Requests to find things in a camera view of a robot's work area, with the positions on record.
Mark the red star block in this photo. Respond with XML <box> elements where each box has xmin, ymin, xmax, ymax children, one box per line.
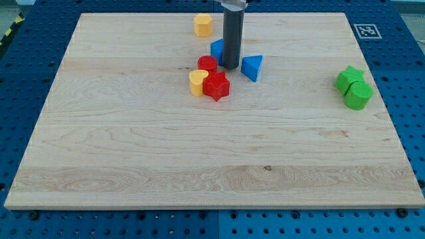
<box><xmin>203</xmin><ymin>72</ymin><xmax>230</xmax><ymax>102</ymax></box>

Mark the red cylinder block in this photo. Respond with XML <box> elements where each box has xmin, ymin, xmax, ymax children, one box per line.
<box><xmin>197</xmin><ymin>55</ymin><xmax>218</xmax><ymax>72</ymax></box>

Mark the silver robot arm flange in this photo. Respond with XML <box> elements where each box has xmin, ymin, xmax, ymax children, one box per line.
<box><xmin>215</xmin><ymin>0</ymin><xmax>249</xmax><ymax>11</ymax></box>

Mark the green star block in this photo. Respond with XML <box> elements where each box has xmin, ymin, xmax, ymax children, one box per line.
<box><xmin>334</xmin><ymin>65</ymin><xmax>365</xmax><ymax>96</ymax></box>

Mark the yellow heart block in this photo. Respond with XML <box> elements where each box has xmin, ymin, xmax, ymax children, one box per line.
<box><xmin>189</xmin><ymin>69</ymin><xmax>209</xmax><ymax>97</ymax></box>

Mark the blue triangle block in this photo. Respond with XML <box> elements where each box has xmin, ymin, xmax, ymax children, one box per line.
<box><xmin>240</xmin><ymin>55</ymin><xmax>263</xmax><ymax>82</ymax></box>

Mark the wooden board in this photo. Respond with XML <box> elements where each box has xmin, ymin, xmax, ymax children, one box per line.
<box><xmin>5</xmin><ymin>13</ymin><xmax>424</xmax><ymax>210</ymax></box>

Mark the blue cube block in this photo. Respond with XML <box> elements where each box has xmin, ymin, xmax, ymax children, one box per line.
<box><xmin>210</xmin><ymin>39</ymin><xmax>223</xmax><ymax>66</ymax></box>

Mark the yellow hexagon block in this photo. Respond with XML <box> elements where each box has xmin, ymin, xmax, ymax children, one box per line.
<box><xmin>193</xmin><ymin>13</ymin><xmax>213</xmax><ymax>37</ymax></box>

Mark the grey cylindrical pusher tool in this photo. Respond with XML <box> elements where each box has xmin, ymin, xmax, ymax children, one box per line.
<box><xmin>222</xmin><ymin>9</ymin><xmax>244</xmax><ymax>70</ymax></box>

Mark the green cylinder block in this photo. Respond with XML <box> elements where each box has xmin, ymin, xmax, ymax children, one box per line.
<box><xmin>344</xmin><ymin>82</ymin><xmax>373</xmax><ymax>110</ymax></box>

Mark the white fiducial marker tag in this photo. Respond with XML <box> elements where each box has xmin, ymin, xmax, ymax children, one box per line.
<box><xmin>354</xmin><ymin>23</ymin><xmax>382</xmax><ymax>39</ymax></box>

